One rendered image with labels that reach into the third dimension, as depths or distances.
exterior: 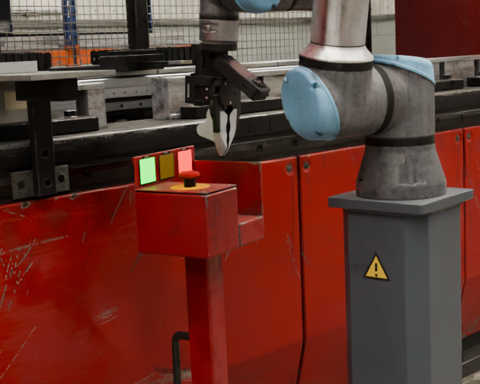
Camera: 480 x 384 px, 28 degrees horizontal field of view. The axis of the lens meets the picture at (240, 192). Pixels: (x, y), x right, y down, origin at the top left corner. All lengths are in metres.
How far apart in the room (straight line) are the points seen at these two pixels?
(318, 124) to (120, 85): 1.01
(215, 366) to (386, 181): 0.53
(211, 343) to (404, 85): 0.63
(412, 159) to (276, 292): 0.81
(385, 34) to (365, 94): 8.85
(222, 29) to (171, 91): 0.42
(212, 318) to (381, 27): 8.68
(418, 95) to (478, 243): 1.47
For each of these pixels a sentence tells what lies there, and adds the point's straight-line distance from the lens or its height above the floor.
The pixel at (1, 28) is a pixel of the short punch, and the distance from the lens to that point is 1.95.
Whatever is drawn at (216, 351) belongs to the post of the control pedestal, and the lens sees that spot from 1.85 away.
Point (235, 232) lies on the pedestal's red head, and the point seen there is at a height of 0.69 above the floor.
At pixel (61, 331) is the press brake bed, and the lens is 1.90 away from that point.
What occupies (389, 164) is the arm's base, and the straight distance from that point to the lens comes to 1.56.
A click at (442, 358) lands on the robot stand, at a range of 1.65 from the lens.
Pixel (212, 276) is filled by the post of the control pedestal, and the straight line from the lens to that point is 1.81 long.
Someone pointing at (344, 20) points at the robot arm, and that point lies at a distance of 1.47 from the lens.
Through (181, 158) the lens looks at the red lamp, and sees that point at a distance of 1.88.
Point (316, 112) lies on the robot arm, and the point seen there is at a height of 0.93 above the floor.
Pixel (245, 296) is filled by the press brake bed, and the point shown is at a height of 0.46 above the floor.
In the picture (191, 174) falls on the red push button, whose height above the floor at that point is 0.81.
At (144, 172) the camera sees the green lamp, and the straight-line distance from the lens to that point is 1.78.
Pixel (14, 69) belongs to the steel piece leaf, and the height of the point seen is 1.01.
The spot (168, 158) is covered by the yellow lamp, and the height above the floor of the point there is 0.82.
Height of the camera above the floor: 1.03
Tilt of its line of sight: 9 degrees down
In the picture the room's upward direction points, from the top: 3 degrees counter-clockwise
